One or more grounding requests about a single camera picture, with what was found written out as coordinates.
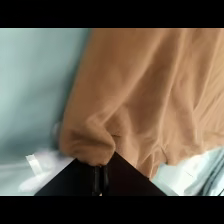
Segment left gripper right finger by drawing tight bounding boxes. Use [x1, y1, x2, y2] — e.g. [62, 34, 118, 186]
[100, 151, 167, 197]

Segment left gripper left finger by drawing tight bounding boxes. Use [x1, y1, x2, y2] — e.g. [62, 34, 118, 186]
[34, 158, 101, 197]

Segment tan shirt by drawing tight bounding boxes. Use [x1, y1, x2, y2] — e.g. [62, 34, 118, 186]
[59, 27, 224, 180]

